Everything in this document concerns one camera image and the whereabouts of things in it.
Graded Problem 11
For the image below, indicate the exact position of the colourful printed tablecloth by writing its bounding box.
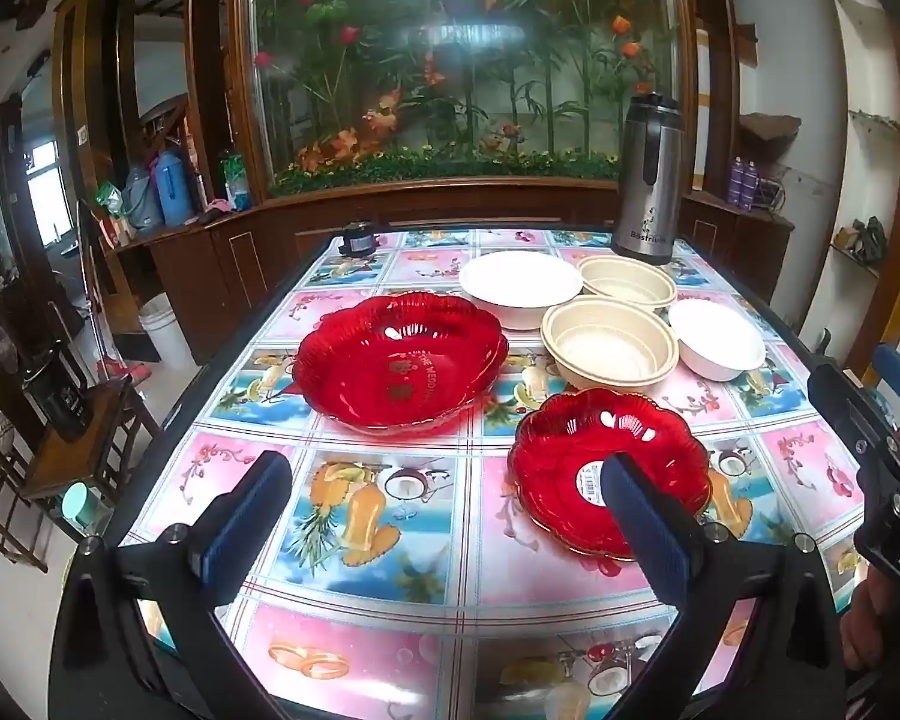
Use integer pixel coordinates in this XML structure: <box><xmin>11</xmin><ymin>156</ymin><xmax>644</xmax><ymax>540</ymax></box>
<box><xmin>120</xmin><ymin>229</ymin><xmax>871</xmax><ymax>720</ymax></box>

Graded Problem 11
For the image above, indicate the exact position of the white bucket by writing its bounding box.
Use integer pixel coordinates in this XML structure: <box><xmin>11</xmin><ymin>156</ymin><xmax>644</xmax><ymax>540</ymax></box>
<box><xmin>138</xmin><ymin>292</ymin><xmax>197</xmax><ymax>370</ymax></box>

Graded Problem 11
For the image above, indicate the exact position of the person's right hand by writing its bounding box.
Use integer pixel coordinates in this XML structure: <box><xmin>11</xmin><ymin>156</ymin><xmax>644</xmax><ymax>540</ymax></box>
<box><xmin>840</xmin><ymin>564</ymin><xmax>900</xmax><ymax>674</ymax></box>

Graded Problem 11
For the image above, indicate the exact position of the green bottle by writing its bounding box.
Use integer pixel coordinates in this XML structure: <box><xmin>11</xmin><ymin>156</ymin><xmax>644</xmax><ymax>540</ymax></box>
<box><xmin>220</xmin><ymin>149</ymin><xmax>253</xmax><ymax>212</ymax></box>

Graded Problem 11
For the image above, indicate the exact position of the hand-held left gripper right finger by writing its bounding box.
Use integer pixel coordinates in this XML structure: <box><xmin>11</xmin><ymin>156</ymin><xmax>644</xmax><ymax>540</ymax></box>
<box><xmin>600</xmin><ymin>452</ymin><xmax>850</xmax><ymax>720</ymax></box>

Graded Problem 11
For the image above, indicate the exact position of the large red scalloped plate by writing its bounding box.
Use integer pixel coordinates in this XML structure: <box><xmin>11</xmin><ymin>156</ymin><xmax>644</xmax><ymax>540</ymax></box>
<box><xmin>292</xmin><ymin>294</ymin><xmax>510</xmax><ymax>436</ymax></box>

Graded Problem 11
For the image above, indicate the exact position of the small red scalloped plate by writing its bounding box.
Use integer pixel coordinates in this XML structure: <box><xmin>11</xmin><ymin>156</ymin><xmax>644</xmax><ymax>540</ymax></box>
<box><xmin>508</xmin><ymin>388</ymin><xmax>713</xmax><ymax>562</ymax></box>

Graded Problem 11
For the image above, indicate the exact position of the wooden cabinet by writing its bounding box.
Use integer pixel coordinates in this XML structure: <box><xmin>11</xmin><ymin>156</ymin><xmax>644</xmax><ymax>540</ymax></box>
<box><xmin>105</xmin><ymin>178</ymin><xmax>796</xmax><ymax>365</ymax></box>

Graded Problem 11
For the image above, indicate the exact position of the wooden chair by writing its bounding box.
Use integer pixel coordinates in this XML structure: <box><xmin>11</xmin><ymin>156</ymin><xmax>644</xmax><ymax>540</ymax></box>
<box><xmin>0</xmin><ymin>371</ymin><xmax>160</xmax><ymax>572</ymax></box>

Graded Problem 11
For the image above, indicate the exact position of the beige bowl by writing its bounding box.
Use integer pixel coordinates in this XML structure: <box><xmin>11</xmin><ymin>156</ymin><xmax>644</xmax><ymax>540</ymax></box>
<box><xmin>540</xmin><ymin>296</ymin><xmax>681</xmax><ymax>392</ymax></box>
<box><xmin>576</xmin><ymin>255</ymin><xmax>679</xmax><ymax>313</ymax></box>

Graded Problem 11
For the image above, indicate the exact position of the small black jar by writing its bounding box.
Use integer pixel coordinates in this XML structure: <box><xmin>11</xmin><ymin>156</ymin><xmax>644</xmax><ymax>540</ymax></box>
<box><xmin>337</xmin><ymin>223</ymin><xmax>380</xmax><ymax>257</ymax></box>

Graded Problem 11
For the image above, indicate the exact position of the pale blue water jug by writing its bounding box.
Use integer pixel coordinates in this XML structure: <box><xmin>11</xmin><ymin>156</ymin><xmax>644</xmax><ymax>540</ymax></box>
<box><xmin>123</xmin><ymin>165</ymin><xmax>163</xmax><ymax>233</ymax></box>

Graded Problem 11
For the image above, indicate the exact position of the small white bowl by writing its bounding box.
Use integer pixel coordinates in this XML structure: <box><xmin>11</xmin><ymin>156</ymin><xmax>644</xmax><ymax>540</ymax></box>
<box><xmin>667</xmin><ymin>298</ymin><xmax>767</xmax><ymax>383</ymax></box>

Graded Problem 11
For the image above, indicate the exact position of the stainless steel thermos jug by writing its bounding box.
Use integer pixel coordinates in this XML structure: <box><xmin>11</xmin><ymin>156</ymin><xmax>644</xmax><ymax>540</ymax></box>
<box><xmin>611</xmin><ymin>92</ymin><xmax>684</xmax><ymax>266</ymax></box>

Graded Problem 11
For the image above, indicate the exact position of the teal cup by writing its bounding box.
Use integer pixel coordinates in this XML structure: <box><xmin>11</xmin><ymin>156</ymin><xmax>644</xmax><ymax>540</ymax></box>
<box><xmin>60</xmin><ymin>484</ymin><xmax>95</xmax><ymax>527</ymax></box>

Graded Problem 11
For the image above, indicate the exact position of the white plate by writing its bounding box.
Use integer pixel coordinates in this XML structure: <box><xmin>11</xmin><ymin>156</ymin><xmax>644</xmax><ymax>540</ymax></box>
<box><xmin>459</xmin><ymin>250</ymin><xmax>584</xmax><ymax>310</ymax></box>

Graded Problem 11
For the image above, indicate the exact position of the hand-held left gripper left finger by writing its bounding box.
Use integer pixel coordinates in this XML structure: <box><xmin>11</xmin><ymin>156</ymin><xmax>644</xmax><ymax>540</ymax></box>
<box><xmin>51</xmin><ymin>450</ymin><xmax>294</xmax><ymax>720</ymax></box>

